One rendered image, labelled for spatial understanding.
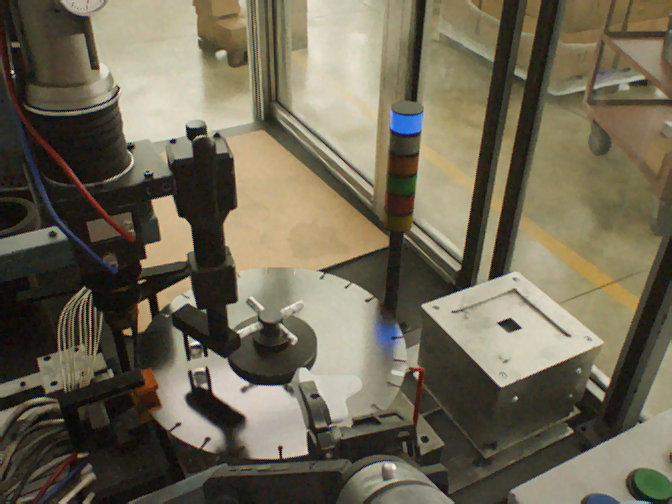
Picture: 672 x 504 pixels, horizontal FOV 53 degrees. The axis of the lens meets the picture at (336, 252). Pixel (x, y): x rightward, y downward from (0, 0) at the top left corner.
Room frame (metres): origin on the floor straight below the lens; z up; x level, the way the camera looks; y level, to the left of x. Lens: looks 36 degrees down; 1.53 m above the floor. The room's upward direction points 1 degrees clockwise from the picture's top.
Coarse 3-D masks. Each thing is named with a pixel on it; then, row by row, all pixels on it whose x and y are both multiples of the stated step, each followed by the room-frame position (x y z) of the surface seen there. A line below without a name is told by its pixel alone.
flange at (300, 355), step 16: (256, 320) 0.65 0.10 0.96; (288, 320) 0.65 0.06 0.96; (304, 320) 0.65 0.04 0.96; (256, 336) 0.60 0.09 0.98; (304, 336) 0.62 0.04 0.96; (240, 352) 0.59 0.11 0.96; (256, 352) 0.59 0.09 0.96; (272, 352) 0.59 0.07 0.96; (288, 352) 0.59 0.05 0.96; (304, 352) 0.59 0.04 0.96; (240, 368) 0.56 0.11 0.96; (256, 368) 0.56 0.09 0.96; (272, 368) 0.56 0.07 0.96; (288, 368) 0.56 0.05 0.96
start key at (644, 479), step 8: (640, 472) 0.47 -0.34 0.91; (648, 472) 0.47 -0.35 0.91; (656, 472) 0.47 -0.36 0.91; (632, 480) 0.46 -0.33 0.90; (640, 480) 0.46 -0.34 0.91; (648, 480) 0.46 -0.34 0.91; (656, 480) 0.46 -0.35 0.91; (664, 480) 0.46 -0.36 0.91; (640, 488) 0.45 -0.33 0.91; (648, 488) 0.45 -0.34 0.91; (656, 488) 0.45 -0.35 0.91; (664, 488) 0.45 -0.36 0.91; (640, 496) 0.44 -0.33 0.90; (648, 496) 0.44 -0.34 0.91; (656, 496) 0.44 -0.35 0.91; (664, 496) 0.44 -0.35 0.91
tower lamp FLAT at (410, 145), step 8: (392, 136) 0.85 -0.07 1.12; (400, 136) 0.84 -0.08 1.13; (408, 136) 0.84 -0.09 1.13; (416, 136) 0.84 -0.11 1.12; (392, 144) 0.85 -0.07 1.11; (400, 144) 0.84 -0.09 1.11; (408, 144) 0.84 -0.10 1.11; (416, 144) 0.85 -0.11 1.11; (392, 152) 0.85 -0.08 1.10; (400, 152) 0.84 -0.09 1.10; (408, 152) 0.84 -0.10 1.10; (416, 152) 0.85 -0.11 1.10
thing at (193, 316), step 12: (180, 312) 0.58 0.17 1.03; (192, 312) 0.58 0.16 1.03; (216, 312) 0.54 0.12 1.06; (180, 324) 0.57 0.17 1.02; (192, 324) 0.56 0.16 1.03; (204, 324) 0.56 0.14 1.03; (216, 324) 0.54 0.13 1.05; (192, 336) 0.56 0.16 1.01; (204, 336) 0.55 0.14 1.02; (216, 336) 0.54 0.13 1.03; (228, 336) 0.54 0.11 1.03; (240, 336) 0.55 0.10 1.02; (204, 348) 0.57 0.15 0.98; (216, 348) 0.53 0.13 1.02; (228, 348) 0.53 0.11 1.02
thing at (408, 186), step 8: (392, 176) 0.84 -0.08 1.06; (400, 176) 0.84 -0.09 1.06; (408, 176) 0.84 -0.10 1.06; (416, 176) 0.85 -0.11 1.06; (392, 184) 0.84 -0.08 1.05; (400, 184) 0.84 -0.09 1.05; (408, 184) 0.84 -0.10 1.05; (392, 192) 0.84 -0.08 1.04; (400, 192) 0.84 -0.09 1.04; (408, 192) 0.84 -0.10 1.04
